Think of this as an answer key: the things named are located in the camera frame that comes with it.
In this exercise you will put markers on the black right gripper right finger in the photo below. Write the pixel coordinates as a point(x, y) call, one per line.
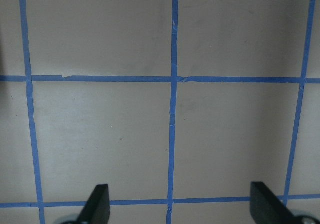
point(266, 208)

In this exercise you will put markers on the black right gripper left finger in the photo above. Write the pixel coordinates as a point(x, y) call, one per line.
point(97, 209)

